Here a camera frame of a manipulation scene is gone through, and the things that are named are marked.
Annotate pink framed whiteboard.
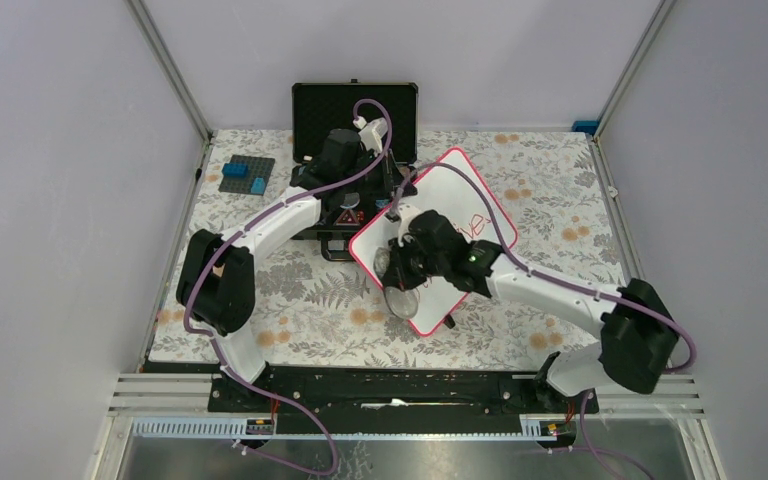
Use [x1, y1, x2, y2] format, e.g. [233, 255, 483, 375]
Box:
[348, 147, 519, 337]

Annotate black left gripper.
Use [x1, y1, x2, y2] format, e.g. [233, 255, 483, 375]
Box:
[342, 149, 417, 201]

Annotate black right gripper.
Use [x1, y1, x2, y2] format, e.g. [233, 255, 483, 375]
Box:
[384, 233, 449, 291]

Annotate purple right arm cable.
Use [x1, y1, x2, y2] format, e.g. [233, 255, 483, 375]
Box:
[387, 161, 698, 480]

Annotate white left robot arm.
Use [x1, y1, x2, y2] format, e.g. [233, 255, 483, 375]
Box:
[176, 118, 397, 411]

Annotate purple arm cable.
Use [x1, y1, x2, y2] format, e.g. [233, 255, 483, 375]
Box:
[387, 161, 698, 480]
[183, 98, 395, 476]

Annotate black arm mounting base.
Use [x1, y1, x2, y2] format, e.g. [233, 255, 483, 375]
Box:
[208, 366, 598, 432]

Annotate small blue lego brick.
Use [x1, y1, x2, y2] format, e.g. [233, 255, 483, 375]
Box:
[249, 177, 267, 195]

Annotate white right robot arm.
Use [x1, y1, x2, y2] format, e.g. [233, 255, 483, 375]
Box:
[373, 210, 679, 412]

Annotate black open carrying case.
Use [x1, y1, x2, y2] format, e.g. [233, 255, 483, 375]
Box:
[290, 80, 419, 262]

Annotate blue corner block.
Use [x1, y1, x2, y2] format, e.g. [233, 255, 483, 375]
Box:
[571, 120, 600, 136]

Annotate white slotted cable duct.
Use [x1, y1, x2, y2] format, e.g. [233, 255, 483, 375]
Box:
[132, 415, 559, 442]

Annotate grey lego baseplate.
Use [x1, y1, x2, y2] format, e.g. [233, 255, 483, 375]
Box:
[218, 155, 275, 196]

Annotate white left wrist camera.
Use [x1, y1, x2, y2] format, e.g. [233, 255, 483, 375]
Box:
[352, 116, 388, 155]

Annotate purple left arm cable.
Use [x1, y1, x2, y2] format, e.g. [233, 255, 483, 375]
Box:
[183, 98, 395, 476]

